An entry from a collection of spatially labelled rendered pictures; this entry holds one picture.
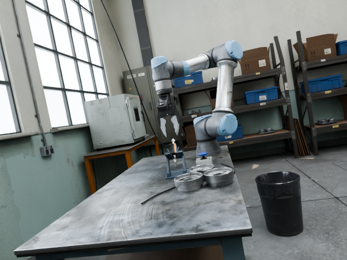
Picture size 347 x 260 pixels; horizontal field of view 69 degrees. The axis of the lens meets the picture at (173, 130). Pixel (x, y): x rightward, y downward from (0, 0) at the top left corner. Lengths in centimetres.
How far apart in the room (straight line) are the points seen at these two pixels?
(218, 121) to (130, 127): 196
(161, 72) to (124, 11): 446
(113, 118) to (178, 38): 249
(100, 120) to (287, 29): 365
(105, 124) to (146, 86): 181
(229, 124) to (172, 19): 410
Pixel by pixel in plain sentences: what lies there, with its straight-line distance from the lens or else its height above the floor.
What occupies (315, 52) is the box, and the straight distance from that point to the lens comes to 475.
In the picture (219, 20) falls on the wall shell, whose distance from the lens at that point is 520.
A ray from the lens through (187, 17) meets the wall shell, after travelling 525.
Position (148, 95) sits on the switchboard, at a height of 150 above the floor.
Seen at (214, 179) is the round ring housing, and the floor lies 83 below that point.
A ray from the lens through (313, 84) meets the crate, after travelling 472.
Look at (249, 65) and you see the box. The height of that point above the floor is 164.
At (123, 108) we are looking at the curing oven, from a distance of 319.
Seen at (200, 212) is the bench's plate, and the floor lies 80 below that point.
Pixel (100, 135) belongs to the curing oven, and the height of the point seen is 97.
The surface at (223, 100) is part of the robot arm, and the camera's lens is 139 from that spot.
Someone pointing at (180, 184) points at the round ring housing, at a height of 83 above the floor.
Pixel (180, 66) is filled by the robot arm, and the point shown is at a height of 129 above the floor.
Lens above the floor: 107
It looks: 4 degrees down
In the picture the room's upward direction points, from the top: 10 degrees counter-clockwise
